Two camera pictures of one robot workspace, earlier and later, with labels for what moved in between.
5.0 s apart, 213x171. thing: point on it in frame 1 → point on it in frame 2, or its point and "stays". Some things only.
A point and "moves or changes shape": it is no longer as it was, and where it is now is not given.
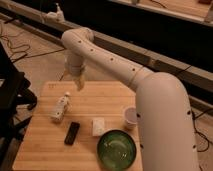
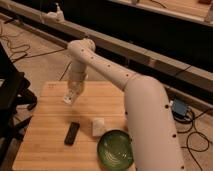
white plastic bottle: (63, 106) moves or changes shape
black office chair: (15, 92) stays
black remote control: (72, 133) stays
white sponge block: (98, 126) stays
